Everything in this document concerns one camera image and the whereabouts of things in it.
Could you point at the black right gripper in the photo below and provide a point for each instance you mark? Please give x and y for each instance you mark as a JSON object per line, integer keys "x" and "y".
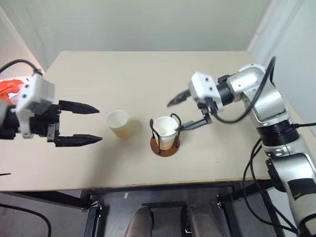
{"x": 208, "y": 105}

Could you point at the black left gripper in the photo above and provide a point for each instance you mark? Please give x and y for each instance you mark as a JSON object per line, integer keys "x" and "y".
{"x": 42, "y": 122}

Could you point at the white paper cup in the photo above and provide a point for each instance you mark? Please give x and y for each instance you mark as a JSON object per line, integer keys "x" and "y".
{"x": 118, "y": 122}
{"x": 165, "y": 128}

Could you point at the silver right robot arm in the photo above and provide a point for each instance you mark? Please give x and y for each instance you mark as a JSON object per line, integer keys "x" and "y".
{"x": 271, "y": 103}

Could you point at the orange cloth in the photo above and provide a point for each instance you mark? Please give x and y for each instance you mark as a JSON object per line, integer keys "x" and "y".
{"x": 10, "y": 87}

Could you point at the small white scrap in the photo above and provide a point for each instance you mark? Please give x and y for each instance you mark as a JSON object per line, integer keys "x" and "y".
{"x": 126, "y": 195}

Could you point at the small black pointed object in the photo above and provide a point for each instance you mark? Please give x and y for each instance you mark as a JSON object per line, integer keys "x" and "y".
{"x": 5, "y": 174}

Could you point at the dark rounded shape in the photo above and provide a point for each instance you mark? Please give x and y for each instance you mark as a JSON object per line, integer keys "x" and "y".
{"x": 201, "y": 221}
{"x": 139, "y": 222}

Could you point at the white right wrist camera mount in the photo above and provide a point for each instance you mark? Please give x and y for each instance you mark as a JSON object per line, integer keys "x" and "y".
{"x": 203, "y": 85}

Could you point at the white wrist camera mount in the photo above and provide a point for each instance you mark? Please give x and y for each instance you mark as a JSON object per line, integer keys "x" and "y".
{"x": 34, "y": 95}
{"x": 203, "y": 85}

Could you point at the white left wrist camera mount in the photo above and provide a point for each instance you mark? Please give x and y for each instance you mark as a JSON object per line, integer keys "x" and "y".
{"x": 34, "y": 95}

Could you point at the black metal table frame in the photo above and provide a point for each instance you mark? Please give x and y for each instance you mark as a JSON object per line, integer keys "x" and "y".
{"x": 61, "y": 198}

